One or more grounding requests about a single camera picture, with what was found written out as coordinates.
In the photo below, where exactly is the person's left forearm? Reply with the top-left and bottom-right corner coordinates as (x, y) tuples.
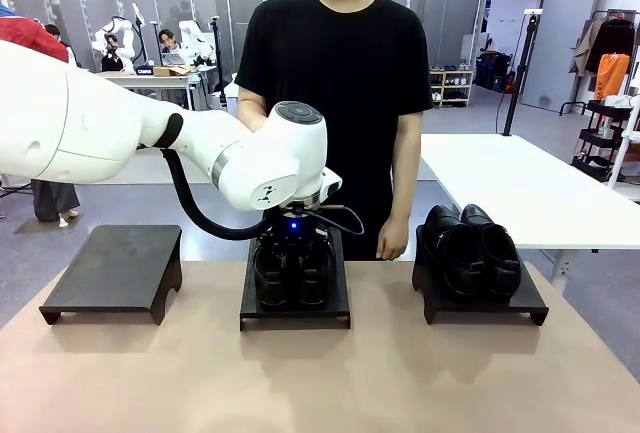
(387, 147), (423, 224)

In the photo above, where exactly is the person in black t-shirt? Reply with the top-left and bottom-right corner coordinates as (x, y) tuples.
(234, 0), (435, 262)

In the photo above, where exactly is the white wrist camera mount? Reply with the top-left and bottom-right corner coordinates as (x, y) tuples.
(318, 167), (345, 203)

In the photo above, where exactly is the black leather buckle shoe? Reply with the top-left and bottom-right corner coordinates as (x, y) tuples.
(459, 202), (522, 299)
(422, 204), (489, 303)
(253, 240), (297, 312)
(297, 236), (335, 309)

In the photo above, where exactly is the black hanging garment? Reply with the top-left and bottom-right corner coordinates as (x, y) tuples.
(598, 17), (640, 62)

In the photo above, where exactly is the seated person with dark hair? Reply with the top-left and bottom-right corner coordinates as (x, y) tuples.
(158, 28), (187, 65)

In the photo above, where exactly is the white background work table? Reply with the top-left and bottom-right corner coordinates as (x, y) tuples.
(96, 65), (222, 110)

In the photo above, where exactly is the orange garment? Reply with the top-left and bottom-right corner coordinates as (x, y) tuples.
(593, 52), (632, 102)

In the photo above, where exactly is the black trolley cart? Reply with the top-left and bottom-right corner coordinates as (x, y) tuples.
(572, 97), (640, 189)

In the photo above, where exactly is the person in red jacket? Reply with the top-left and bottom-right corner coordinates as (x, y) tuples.
(0, 0), (82, 228)

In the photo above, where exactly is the black camera pole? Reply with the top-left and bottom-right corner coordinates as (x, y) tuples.
(501, 8), (544, 137)

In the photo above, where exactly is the white shoe rack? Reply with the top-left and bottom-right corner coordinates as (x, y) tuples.
(428, 66), (474, 108)

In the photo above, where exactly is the beige coat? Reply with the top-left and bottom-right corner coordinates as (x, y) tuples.
(572, 17), (609, 77)

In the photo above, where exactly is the black shoe stand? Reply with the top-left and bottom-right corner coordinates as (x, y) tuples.
(411, 240), (550, 327)
(38, 224), (184, 327)
(238, 227), (351, 332)

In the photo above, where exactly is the cardboard box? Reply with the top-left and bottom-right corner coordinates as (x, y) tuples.
(152, 65), (197, 78)

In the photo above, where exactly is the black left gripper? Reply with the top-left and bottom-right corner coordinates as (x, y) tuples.
(259, 205), (330, 248)

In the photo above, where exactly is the person's left hand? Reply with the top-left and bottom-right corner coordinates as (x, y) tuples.
(375, 216), (411, 261)

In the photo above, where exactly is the grey partition panel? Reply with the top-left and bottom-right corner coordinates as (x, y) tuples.
(521, 0), (601, 114)

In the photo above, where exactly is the thin black cable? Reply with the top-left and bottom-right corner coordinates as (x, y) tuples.
(304, 205), (365, 237)

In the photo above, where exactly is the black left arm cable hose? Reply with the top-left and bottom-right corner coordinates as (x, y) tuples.
(160, 147), (274, 243)

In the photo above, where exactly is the seated person with mask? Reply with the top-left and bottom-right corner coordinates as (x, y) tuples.
(101, 35), (126, 73)

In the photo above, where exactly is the black clothes rack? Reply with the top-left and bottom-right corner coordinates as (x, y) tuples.
(558, 8), (640, 118)

